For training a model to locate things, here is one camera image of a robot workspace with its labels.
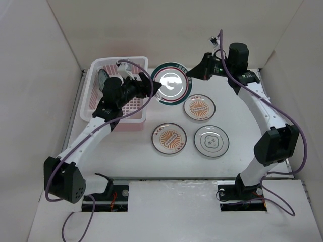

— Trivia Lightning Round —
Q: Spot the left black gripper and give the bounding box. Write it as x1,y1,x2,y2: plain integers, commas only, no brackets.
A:
117,73,160,109

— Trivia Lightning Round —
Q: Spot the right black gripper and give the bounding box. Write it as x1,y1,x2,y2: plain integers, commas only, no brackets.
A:
186,52,234,81

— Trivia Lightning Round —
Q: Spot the blue patterned small plate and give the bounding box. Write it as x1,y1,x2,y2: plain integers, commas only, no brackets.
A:
98,68,109,92

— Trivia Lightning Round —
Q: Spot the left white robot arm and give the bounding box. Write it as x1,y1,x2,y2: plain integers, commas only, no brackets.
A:
43,69,162,204

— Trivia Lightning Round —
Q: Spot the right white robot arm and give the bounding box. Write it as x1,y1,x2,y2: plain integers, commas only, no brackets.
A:
186,43,300,202

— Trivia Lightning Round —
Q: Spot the pink white dish rack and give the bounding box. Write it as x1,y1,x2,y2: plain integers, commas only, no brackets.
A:
80,56,148,132

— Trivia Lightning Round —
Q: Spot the orange sunburst plate upper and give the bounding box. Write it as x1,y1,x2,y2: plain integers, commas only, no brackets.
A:
183,94,216,122

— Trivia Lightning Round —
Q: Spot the orange sunburst plate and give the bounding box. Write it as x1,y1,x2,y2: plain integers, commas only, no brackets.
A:
151,123,187,155
183,94,216,122

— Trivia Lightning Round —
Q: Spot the orange sunburst plate lower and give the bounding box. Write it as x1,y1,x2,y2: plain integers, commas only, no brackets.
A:
151,123,187,155

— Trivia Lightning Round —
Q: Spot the white grey pattern plate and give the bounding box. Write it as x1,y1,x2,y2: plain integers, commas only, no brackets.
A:
194,125,230,158

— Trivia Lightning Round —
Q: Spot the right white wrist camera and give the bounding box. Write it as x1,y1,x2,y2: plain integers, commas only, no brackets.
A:
208,36,220,48

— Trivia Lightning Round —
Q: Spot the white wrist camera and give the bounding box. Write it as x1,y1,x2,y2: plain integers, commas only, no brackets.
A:
208,36,220,48
116,59,135,81

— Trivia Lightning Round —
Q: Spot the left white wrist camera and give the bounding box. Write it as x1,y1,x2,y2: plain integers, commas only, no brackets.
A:
116,59,135,81

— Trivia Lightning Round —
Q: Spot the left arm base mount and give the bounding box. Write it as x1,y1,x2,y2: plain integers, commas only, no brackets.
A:
92,184,129,212

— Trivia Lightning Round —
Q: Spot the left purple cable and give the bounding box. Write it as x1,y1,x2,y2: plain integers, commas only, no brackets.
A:
44,59,155,242

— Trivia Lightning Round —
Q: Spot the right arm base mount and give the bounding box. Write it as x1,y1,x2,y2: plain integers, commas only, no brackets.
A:
217,184,267,212

